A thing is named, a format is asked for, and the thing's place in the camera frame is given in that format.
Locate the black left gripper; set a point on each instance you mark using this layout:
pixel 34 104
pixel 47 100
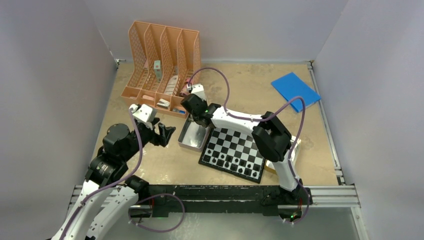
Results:
pixel 162 138

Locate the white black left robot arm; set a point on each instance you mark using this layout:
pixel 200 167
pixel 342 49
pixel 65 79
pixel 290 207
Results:
pixel 90 220

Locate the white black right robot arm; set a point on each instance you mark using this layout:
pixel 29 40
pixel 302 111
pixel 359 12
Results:
pixel 273 140

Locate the black white chess board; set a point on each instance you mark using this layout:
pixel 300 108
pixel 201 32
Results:
pixel 234 153

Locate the pink metal tin box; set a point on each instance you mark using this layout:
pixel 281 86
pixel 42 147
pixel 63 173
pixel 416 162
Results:
pixel 193 136

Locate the pink capped small bottle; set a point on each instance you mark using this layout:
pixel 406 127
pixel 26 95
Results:
pixel 184 90

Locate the green white small box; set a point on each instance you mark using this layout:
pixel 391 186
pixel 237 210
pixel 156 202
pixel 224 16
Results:
pixel 157 68

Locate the orange plastic file organizer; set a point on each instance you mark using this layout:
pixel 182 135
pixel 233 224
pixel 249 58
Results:
pixel 179 51

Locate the blue notebook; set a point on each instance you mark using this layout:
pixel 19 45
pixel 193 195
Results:
pixel 290 86

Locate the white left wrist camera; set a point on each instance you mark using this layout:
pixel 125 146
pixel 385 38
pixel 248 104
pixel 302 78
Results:
pixel 144 114

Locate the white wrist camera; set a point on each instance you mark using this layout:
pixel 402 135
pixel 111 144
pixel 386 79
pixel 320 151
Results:
pixel 198 90
pixel 144 114

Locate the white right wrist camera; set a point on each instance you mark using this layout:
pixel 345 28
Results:
pixel 198 90

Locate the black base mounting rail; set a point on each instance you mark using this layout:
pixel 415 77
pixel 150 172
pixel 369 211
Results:
pixel 268 200

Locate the aluminium frame rail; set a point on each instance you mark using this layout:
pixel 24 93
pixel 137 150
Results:
pixel 341 196

